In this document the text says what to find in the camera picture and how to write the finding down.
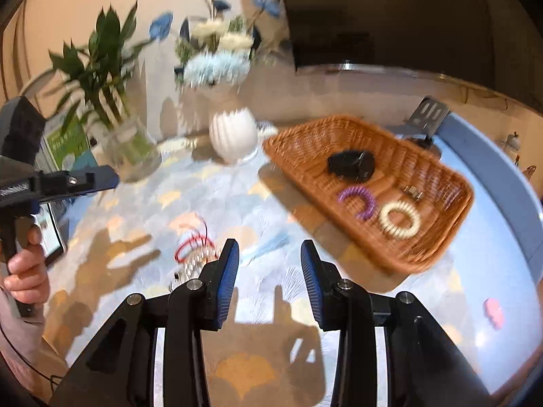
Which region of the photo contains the thin black cable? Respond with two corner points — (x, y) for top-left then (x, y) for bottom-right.
(0, 320), (62, 382)

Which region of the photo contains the brown wicker basket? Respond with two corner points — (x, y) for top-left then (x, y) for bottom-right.
(262, 114), (474, 275)

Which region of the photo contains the person's left hand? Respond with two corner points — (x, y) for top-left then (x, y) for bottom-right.
(2, 226), (48, 305)

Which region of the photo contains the pearl bead bracelet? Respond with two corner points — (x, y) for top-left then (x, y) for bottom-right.
(170, 250), (219, 291)

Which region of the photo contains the purple spiral hair tie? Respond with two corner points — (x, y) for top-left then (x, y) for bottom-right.
(337, 185), (377, 221)

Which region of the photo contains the clear glass vase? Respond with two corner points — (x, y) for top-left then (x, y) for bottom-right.
(97, 115), (163, 183)

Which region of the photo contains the grey metal tablet stand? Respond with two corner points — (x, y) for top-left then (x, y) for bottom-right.
(399, 95), (450, 149)

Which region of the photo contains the pink hair claw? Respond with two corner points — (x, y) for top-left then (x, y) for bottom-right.
(483, 298), (505, 330)

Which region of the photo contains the white ribbed ceramic vase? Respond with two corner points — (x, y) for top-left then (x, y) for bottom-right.
(209, 80), (259, 165)

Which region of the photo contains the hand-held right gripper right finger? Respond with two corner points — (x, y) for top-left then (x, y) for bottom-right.
(300, 239), (497, 407)

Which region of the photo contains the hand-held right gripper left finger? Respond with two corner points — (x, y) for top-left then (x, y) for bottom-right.
(50, 238), (240, 407)

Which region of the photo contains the black wall television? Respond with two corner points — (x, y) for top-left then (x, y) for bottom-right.
(276, 0), (543, 117)

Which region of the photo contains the green leafy plant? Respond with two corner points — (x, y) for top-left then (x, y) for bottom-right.
(48, 0), (147, 130)

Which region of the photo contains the red cord bracelet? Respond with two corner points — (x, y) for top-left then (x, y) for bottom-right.
(175, 216), (218, 264)

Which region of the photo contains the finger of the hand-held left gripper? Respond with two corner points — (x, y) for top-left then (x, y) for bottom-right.
(32, 165), (120, 206)

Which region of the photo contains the green booklet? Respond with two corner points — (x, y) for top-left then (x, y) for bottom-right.
(42, 114), (100, 170)

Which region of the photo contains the person's left forearm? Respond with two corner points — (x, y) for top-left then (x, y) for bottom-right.
(0, 284), (69, 395)

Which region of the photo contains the black hair scrunchie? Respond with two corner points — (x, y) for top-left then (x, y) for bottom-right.
(326, 149), (376, 180)

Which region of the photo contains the cream spiral hair tie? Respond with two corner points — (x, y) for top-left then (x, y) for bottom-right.
(379, 202), (422, 238)

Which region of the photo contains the blue and white flower bouquet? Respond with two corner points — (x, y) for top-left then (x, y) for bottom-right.
(148, 0), (289, 94)

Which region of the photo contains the fan-patterned pastel tablecloth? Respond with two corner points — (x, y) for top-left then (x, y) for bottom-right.
(42, 127), (543, 407)

